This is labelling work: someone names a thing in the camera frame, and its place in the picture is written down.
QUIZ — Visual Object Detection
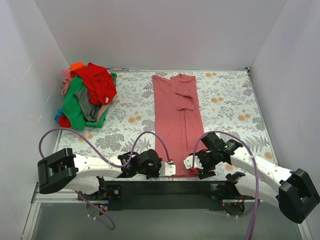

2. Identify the pink t shirt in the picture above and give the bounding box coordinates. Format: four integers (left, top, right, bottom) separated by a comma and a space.
152, 74, 204, 178

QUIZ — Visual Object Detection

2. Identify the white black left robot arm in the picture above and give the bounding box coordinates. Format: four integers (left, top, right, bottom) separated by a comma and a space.
37, 148, 164, 200

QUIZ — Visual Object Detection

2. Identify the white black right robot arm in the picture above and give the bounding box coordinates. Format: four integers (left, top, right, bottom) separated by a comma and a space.
192, 131, 320, 224

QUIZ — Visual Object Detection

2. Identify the floral patterned table mat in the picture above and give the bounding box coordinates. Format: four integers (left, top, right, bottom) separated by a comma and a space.
55, 71, 278, 164

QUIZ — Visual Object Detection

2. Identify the grey t shirt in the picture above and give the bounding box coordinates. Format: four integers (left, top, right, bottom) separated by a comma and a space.
73, 87, 102, 123

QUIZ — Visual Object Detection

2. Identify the red t shirt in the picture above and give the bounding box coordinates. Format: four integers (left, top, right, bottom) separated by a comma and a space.
54, 62, 117, 131

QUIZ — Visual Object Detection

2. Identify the green t shirt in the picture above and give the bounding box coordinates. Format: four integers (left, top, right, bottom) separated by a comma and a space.
61, 72, 118, 131

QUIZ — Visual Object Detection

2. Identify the blue cloth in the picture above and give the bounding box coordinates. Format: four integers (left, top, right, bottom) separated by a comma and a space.
54, 109, 64, 124

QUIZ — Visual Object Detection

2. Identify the orange cloth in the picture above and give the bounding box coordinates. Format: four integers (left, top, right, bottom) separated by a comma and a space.
70, 62, 85, 72

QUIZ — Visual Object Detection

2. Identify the light pink cloth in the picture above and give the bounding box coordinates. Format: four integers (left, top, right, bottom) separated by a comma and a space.
61, 68, 73, 96

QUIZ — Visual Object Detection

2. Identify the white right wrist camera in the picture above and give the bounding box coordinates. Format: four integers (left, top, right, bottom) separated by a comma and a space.
183, 155, 203, 175

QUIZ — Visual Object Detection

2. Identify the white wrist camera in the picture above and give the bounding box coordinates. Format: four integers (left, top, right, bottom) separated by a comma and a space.
183, 155, 203, 175
159, 161, 176, 177

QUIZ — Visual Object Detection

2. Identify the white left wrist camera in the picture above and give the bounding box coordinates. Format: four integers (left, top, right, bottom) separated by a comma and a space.
159, 161, 176, 177

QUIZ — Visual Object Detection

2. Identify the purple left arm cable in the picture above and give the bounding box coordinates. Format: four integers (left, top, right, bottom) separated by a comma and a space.
38, 127, 175, 231

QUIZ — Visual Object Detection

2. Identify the aluminium front frame rail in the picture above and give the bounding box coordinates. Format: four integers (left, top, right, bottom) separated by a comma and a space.
21, 181, 312, 240

